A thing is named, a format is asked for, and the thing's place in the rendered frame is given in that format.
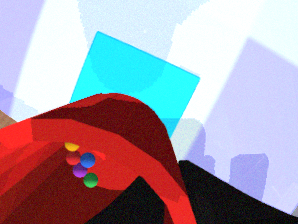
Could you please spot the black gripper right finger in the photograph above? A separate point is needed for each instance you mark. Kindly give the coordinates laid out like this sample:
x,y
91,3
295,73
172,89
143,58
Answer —
x,y
215,202

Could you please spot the blue marble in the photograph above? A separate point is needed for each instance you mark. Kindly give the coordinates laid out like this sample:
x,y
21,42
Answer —
x,y
87,159

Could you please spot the yellow marble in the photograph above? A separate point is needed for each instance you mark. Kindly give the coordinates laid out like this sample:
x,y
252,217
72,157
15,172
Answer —
x,y
71,147

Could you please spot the green marble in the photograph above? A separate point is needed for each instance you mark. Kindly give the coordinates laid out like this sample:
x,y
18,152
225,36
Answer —
x,y
90,180

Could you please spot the purple marble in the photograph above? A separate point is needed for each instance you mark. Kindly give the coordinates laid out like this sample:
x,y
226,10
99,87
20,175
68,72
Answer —
x,y
79,170

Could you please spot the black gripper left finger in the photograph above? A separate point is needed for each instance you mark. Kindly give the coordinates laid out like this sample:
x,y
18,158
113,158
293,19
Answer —
x,y
138,204

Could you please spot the red cup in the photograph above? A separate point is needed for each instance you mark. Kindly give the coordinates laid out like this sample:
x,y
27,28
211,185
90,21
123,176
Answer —
x,y
126,137

